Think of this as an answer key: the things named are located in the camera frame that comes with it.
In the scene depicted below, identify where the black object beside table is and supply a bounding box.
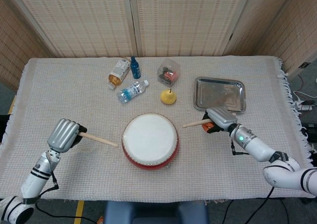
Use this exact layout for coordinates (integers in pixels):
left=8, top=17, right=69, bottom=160
left=0, top=113, right=10, bottom=142

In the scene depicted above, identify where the orange tea bottle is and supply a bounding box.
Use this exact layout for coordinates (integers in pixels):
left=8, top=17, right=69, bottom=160
left=107, top=57, right=132, bottom=90

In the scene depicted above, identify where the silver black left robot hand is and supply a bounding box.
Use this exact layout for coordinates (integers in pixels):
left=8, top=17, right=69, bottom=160
left=47, top=118, right=88, bottom=153

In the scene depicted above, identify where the white power strip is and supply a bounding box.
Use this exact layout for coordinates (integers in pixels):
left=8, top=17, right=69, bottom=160
left=296, top=99, right=314, bottom=112

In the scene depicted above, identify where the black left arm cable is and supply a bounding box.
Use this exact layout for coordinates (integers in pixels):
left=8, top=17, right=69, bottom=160
left=34, top=170, right=105, bottom=224

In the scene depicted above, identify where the clear plastic box with items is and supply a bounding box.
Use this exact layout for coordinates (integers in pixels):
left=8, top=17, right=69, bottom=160
left=157, top=59, right=181, bottom=87

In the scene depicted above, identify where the beige woven tablecloth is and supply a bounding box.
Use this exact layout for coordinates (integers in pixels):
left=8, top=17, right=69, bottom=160
left=0, top=55, right=313, bottom=201

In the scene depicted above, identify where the blue spray bottle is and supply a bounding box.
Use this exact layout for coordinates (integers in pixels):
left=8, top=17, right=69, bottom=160
left=130, top=56, right=141, bottom=80

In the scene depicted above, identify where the red drum with white skin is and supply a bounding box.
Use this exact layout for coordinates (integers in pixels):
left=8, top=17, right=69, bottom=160
left=121, top=112, right=179, bottom=171

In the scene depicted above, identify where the silver orange-tipped right robot hand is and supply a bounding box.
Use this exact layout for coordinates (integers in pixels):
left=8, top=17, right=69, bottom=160
left=202, top=107, right=238, bottom=134

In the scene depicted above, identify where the wooden drumstick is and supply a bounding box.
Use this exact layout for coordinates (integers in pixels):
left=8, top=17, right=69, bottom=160
left=78, top=131, right=119, bottom=148
left=182, top=119, right=213, bottom=128

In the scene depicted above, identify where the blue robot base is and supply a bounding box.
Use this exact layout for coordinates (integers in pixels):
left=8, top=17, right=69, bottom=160
left=103, top=200, right=209, bottom=224

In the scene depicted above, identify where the woven folding screen panel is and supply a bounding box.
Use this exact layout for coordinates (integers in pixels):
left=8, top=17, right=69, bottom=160
left=4, top=0, right=138, bottom=58
left=0, top=0, right=54, bottom=91
left=128, top=0, right=255, bottom=57
left=222, top=0, right=297, bottom=57
left=257, top=0, right=317, bottom=78

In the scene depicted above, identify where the clear water bottle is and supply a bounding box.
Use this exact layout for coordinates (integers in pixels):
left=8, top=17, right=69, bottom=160
left=116, top=79, right=150, bottom=104

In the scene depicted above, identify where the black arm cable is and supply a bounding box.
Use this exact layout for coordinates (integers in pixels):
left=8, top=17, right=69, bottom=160
left=34, top=170, right=105, bottom=224
left=230, top=139, right=274, bottom=224

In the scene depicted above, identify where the yellow pear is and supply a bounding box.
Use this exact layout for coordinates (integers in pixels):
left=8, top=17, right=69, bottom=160
left=160, top=88, right=177, bottom=105

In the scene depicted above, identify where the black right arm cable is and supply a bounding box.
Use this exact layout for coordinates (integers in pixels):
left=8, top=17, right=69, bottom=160
left=230, top=139, right=274, bottom=224

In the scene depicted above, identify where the rectangular steel tray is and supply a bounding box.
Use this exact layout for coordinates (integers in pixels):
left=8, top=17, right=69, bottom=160
left=193, top=76, right=247, bottom=114

